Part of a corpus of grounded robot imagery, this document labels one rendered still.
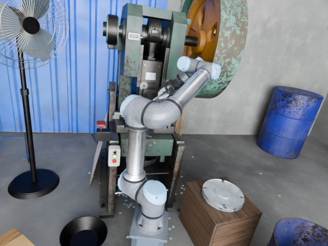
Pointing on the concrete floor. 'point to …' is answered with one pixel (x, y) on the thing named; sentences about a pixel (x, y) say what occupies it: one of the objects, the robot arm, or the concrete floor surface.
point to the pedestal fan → (14, 188)
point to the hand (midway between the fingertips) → (160, 96)
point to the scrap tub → (298, 233)
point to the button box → (112, 157)
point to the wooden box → (216, 219)
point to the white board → (98, 150)
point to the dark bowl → (84, 232)
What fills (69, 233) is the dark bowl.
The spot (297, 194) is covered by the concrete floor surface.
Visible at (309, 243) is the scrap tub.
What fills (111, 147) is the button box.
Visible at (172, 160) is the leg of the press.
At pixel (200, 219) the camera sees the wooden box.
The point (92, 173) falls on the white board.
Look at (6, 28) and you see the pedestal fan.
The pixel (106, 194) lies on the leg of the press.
